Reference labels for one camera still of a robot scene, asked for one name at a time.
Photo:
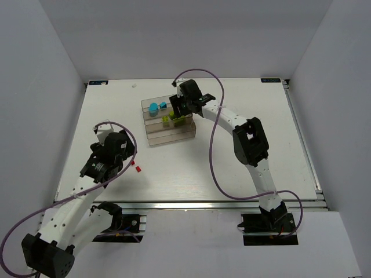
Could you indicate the teal round lego piece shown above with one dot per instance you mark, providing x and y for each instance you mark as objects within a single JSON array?
[{"x": 153, "y": 109}]

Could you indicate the small teal lego brick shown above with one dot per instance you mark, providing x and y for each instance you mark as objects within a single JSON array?
[{"x": 163, "y": 105}]

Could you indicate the wrist white camera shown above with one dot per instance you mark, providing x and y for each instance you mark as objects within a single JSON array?
[
  {"x": 102, "y": 131},
  {"x": 176, "y": 84}
]

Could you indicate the left blue table label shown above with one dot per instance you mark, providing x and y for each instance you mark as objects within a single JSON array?
[{"x": 97, "y": 83}]

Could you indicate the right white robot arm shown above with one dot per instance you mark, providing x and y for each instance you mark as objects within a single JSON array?
[{"x": 249, "y": 142}]

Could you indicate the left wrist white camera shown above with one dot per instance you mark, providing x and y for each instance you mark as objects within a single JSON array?
[{"x": 102, "y": 131}]

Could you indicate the right blue table label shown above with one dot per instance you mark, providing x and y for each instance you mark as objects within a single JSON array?
[{"x": 270, "y": 80}]

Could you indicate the blue table label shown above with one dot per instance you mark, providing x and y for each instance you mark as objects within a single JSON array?
[
  {"x": 97, "y": 83},
  {"x": 270, "y": 80}
]

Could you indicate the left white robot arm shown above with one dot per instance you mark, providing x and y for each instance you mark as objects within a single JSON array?
[{"x": 52, "y": 250}]

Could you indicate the green 2x4 lego brick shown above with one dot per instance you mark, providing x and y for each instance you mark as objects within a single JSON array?
[{"x": 179, "y": 121}]

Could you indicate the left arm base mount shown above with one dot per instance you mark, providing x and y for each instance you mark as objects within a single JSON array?
[{"x": 125, "y": 228}]

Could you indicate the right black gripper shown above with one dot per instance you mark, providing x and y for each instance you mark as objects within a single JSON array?
[{"x": 176, "y": 106}]

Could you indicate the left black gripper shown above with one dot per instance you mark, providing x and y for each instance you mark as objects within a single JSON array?
[{"x": 123, "y": 145}]

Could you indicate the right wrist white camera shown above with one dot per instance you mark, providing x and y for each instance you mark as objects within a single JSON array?
[{"x": 176, "y": 84}]

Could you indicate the clear tiered acrylic container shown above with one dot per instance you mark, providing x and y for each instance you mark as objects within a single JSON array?
[{"x": 156, "y": 134}]

